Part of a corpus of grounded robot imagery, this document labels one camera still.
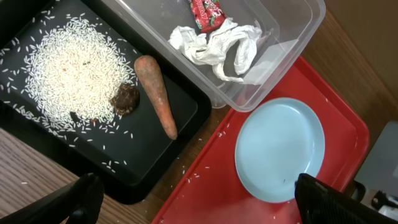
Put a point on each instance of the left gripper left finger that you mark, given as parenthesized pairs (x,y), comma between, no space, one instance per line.
(77,202)

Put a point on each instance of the white rice pile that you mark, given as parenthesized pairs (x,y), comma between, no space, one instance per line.
(62,75)

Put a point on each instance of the light blue plate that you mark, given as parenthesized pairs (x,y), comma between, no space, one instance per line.
(279,140)

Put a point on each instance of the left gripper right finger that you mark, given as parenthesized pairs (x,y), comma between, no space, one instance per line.
(318,203)

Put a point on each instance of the orange carrot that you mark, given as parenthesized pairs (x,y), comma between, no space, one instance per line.
(149,74)

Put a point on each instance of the white napkin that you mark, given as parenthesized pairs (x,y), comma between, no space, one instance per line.
(212,50)

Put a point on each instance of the black plastic bin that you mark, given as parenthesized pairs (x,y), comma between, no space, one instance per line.
(132,152)

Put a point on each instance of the red serving tray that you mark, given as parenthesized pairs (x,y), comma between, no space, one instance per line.
(210,191)

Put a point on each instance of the grey dishwasher rack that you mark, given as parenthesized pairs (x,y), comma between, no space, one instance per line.
(379,170)

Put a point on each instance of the clear plastic bin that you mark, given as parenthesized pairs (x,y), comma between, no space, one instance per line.
(287,26)

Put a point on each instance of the brown food scrap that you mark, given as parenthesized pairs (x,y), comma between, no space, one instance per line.
(126,99)

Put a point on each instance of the red sauce packet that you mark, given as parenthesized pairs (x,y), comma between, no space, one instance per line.
(208,14)

